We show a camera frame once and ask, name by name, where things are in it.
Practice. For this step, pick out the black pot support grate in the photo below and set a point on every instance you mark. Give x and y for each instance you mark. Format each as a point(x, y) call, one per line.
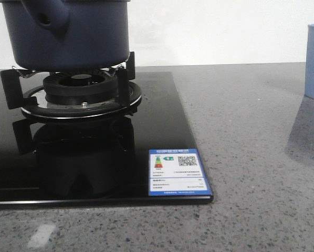
point(33, 103)

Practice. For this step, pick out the dark blue cooking pot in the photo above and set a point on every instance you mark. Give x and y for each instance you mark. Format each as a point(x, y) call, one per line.
point(67, 35)

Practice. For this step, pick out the blue energy label sticker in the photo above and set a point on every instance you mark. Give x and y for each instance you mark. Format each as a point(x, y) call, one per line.
point(177, 172)

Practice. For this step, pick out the black gas burner head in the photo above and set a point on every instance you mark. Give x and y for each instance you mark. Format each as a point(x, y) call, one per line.
point(74, 88)

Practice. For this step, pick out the black glass gas cooktop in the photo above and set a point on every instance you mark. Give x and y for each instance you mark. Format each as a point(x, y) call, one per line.
point(95, 163)

